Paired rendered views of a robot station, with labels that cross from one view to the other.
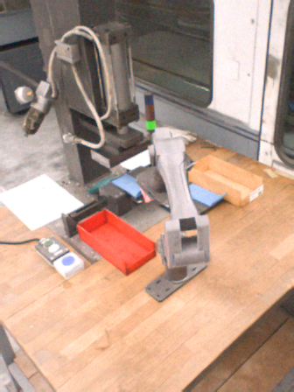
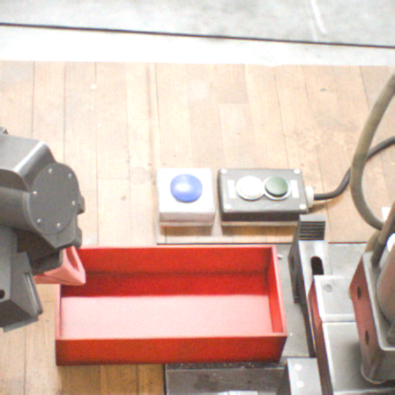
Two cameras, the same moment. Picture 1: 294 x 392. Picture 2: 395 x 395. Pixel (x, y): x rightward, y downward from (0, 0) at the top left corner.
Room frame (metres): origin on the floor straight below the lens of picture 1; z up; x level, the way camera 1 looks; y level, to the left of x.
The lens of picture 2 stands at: (1.35, -0.41, 1.95)
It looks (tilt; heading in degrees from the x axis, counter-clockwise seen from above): 53 degrees down; 118
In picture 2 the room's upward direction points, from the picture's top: 9 degrees clockwise
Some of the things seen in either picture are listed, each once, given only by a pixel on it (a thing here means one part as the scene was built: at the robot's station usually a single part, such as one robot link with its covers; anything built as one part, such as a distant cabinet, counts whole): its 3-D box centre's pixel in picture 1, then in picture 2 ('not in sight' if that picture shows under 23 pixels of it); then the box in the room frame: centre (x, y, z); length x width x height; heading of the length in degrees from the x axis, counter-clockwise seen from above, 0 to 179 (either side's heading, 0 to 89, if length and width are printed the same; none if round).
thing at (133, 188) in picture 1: (131, 183); not in sight; (1.27, 0.06, 1.00); 0.15 x 0.07 x 0.03; 39
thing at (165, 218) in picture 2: (69, 268); (183, 203); (0.97, 0.27, 0.90); 0.07 x 0.07 x 0.06; 39
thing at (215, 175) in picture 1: (224, 180); not in sight; (1.33, -0.28, 0.93); 0.25 x 0.13 x 0.08; 39
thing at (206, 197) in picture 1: (203, 192); not in sight; (1.26, -0.19, 0.93); 0.15 x 0.07 x 0.03; 43
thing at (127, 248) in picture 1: (115, 240); (167, 303); (1.05, 0.12, 0.93); 0.25 x 0.12 x 0.06; 39
